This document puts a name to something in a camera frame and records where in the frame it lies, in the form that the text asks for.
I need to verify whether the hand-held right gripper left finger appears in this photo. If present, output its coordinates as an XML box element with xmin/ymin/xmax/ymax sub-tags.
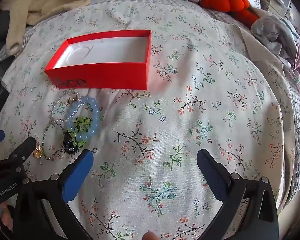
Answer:
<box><xmin>9</xmin><ymin>149</ymin><xmax>94</xmax><ymax>240</ymax></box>

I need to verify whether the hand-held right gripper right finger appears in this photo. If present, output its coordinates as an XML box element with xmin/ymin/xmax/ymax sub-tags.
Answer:
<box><xmin>196</xmin><ymin>149</ymin><xmax>280</xmax><ymax>240</ymax></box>

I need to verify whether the thin green bead bracelet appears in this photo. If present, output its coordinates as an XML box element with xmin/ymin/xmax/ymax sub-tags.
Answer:
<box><xmin>35</xmin><ymin>119</ymin><xmax>68</xmax><ymax>161</ymax></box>

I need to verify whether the dark blue bead ornament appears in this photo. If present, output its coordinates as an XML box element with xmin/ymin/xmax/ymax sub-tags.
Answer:
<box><xmin>62</xmin><ymin>132</ymin><xmax>77</xmax><ymax>154</ymax></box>

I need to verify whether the green flower bead bracelet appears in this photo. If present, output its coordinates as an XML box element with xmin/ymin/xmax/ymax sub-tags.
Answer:
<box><xmin>66</xmin><ymin>116</ymin><xmax>93</xmax><ymax>148</ymax></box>

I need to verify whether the light blue bead bracelet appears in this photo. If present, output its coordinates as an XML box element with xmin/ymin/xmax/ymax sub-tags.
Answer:
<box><xmin>64</xmin><ymin>95</ymin><xmax>101</xmax><ymax>143</ymax></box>

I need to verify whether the gold ring pair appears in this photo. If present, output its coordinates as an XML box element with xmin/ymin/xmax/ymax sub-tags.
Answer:
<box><xmin>51</xmin><ymin>92</ymin><xmax>84</xmax><ymax>120</ymax></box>

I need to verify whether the red cardboard box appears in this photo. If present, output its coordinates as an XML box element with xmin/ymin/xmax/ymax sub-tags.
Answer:
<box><xmin>44</xmin><ymin>30</ymin><xmax>152</xmax><ymax>91</ymax></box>

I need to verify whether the person's right hand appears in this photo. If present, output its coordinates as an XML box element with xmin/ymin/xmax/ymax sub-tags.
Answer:
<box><xmin>142</xmin><ymin>231</ymin><xmax>159</xmax><ymax>240</ymax></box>

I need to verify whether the floral bed sheet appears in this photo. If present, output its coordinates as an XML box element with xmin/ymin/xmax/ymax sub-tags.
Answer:
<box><xmin>0</xmin><ymin>0</ymin><xmax>298</xmax><ymax>240</ymax></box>

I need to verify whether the cream fleece blanket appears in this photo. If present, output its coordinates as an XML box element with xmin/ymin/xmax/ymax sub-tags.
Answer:
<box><xmin>0</xmin><ymin>0</ymin><xmax>93</xmax><ymax>55</ymax></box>

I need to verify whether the crumpled grey cloth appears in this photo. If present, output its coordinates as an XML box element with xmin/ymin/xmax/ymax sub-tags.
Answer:
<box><xmin>250</xmin><ymin>15</ymin><xmax>300</xmax><ymax>58</ymax></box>

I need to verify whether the orange pumpkin plush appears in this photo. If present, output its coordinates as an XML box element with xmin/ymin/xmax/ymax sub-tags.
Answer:
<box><xmin>199</xmin><ymin>0</ymin><xmax>260</xmax><ymax>27</ymax></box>

